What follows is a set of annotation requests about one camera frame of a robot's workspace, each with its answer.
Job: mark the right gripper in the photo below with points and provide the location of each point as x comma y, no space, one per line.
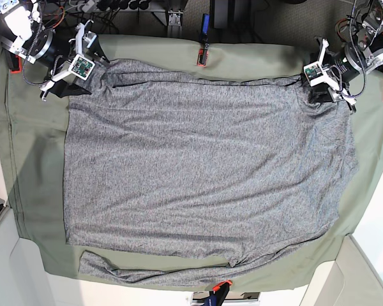
55,82

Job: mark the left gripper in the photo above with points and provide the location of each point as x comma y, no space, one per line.
333,90

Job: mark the grey heather T-shirt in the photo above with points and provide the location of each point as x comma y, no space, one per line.
178,181

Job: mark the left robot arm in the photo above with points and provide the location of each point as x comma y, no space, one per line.
363,51

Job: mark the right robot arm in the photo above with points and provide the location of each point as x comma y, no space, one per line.
45,59

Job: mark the orange clamp left edge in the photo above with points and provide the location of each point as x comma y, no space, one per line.
15,64

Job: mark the white power strip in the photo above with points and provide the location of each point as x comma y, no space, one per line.
81,6

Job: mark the olive green table cloth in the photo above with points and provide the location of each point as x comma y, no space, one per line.
32,135

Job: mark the orange black top clamp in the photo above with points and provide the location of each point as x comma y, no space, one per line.
203,54

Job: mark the orange black clamp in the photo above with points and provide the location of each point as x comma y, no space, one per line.
203,54
218,294

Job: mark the orange black bottom clamp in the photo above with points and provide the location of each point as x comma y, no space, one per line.
218,294

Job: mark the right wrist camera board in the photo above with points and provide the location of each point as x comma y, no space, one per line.
81,67

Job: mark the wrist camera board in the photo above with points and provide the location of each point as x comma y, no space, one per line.
81,67
314,74

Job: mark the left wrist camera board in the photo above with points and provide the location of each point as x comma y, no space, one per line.
314,74

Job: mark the blue clamp handle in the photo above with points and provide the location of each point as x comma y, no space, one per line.
205,23

